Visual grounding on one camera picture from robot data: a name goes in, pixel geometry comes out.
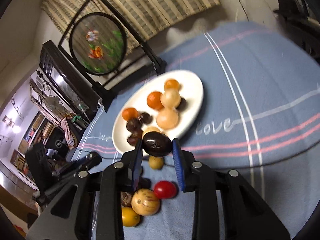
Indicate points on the dark wooden cabinet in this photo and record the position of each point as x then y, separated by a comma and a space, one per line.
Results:
68, 82

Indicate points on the small yellow green fruit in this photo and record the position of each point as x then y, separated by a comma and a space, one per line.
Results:
156, 163

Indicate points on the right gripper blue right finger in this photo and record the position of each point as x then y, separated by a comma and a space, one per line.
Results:
224, 202

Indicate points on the pale round fruit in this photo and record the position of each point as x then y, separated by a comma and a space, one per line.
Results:
167, 118
170, 98

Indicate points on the dark brown mangosteen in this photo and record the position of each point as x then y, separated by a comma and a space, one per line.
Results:
126, 199

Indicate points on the red cherry tomato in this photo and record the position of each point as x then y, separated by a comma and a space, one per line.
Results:
165, 190

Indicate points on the beige checked curtain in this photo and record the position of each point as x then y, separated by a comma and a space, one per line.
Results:
147, 17

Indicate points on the white oval plate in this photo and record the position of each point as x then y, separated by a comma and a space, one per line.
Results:
191, 92

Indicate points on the blue striped tablecloth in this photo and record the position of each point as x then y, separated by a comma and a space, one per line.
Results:
260, 114

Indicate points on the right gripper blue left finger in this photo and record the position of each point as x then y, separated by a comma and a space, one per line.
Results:
82, 198

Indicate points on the yellow green citrus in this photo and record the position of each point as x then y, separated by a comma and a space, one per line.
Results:
129, 217

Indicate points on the small orange tangerine back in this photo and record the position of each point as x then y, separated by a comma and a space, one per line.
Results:
130, 113

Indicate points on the dark purple plum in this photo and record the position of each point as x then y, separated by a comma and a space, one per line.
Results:
157, 144

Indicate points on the orange tangerine front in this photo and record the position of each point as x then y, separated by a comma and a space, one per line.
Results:
172, 84

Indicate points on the goldfish round screen ornament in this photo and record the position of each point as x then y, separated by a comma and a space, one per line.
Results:
95, 43

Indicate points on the tan speckled round fruit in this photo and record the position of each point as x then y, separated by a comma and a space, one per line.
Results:
145, 203

